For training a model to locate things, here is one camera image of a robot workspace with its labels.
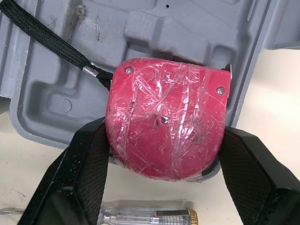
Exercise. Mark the red tape measure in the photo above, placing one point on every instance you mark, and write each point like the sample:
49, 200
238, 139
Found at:
166, 117

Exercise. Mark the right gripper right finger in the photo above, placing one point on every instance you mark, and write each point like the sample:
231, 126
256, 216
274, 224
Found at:
255, 178

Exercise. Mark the grey tool case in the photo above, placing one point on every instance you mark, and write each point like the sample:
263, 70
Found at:
70, 77

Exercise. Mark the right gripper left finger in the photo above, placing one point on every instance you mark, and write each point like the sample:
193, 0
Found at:
77, 178

